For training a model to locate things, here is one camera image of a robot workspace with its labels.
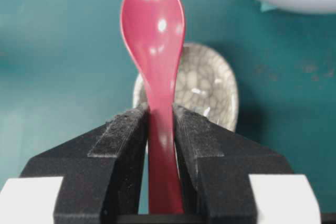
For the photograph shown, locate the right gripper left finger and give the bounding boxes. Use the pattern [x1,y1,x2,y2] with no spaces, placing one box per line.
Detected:
[1,103,149,223]

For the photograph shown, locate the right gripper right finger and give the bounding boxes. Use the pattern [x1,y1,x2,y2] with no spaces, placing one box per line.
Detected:
[173,104,328,223]

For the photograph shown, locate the pink spoon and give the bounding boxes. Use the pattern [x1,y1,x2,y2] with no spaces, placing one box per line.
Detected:
[120,0,185,214]

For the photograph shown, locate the small crackle-glaze dish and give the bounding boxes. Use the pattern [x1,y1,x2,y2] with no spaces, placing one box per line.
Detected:
[132,42,239,133]

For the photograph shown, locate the green table mat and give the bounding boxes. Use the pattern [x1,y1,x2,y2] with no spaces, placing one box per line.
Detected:
[1,0,335,212]

